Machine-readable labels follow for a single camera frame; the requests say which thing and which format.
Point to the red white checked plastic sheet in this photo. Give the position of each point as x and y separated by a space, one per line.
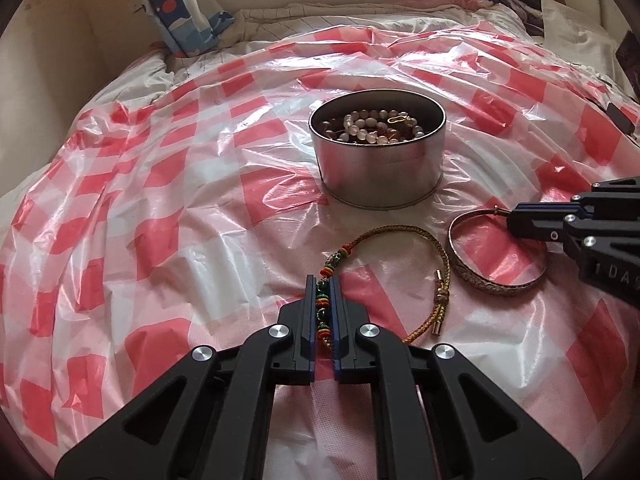
150 210

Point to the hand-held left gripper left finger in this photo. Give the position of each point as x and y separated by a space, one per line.
311 310

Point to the small black device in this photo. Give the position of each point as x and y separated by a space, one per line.
621 117

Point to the dark clothing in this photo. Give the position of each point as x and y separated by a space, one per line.
525 10

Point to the engraved metal bangle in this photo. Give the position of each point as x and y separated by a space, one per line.
480 282

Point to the white pillow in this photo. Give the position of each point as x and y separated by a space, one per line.
575 40

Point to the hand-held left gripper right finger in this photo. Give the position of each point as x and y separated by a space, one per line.
336 310

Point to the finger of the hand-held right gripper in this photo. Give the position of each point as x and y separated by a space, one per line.
540 225
615 197

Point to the round metal tin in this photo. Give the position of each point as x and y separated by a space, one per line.
380 175

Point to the blue patterned pillow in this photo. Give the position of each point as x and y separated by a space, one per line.
175 5

